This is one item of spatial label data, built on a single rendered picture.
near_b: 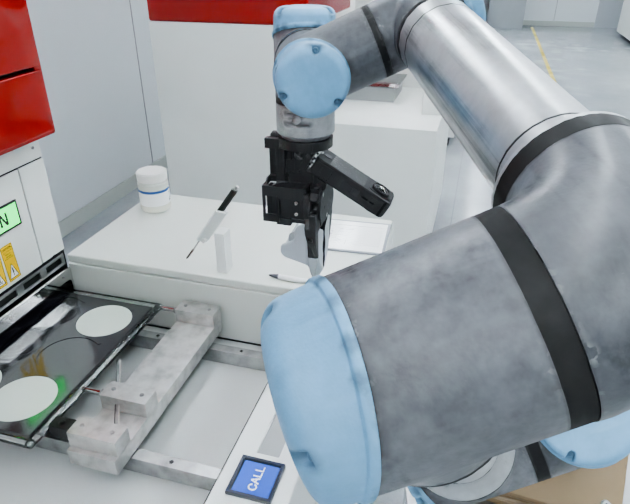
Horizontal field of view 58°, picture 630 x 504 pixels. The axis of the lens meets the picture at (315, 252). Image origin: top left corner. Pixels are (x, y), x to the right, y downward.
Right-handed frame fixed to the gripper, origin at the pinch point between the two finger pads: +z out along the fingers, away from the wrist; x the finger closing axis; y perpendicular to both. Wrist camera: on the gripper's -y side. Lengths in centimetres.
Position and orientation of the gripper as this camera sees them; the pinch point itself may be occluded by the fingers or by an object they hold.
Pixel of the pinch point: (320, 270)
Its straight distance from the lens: 82.4
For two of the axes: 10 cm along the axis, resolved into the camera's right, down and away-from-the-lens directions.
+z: 0.0, 8.8, 4.8
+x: -2.7, 4.6, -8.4
